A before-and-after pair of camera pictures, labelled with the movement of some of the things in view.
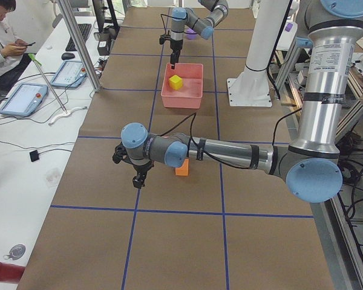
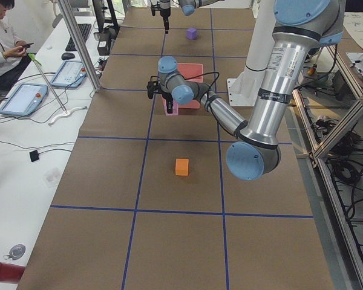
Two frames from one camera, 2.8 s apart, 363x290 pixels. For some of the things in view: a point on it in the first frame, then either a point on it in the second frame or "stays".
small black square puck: [34, 155] stays
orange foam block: [183, 170] stays
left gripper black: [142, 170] -> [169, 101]
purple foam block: [191, 34] stays
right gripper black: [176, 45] -> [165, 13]
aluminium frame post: [66, 8] stays
